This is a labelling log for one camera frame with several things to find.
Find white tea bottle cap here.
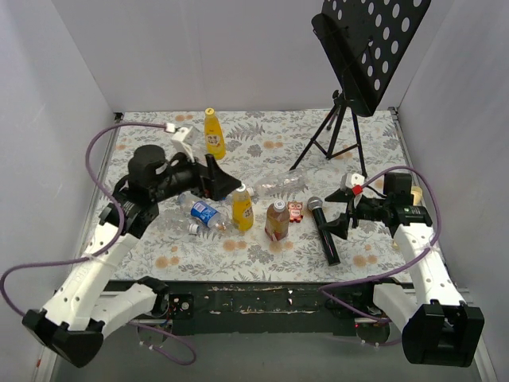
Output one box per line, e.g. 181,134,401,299
274,200,286,212

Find brown tea bottle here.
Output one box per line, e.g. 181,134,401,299
265,203,289,241

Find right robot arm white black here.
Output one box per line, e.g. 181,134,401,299
320,166,484,367

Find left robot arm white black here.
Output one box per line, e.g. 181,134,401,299
22,145,241,368

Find tall yellow juice bottle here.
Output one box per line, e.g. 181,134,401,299
204,107,226,160

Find blue label crushed water bottle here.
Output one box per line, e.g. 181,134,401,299
177,193,227,234

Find yellow honey pomelo bottle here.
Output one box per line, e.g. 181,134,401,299
231,184,254,232

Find clear crushed plastic bottle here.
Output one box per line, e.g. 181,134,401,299
247,169,308,198

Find red owl wooden block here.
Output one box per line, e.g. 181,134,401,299
287,201,304,223

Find beige cone object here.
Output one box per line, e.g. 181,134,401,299
410,185,423,205

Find floral patterned table mat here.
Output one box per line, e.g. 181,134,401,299
114,109,406,282

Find black front base bar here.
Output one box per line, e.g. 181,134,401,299
101,280,422,337

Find black perforated music stand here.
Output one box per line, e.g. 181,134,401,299
299,0,430,174

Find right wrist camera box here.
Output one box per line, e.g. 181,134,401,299
340,173,365,190

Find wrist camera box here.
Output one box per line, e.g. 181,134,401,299
340,173,365,190
171,125,200,146

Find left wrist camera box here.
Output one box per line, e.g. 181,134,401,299
171,125,200,146

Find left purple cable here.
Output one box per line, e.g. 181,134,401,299
0,122,198,366

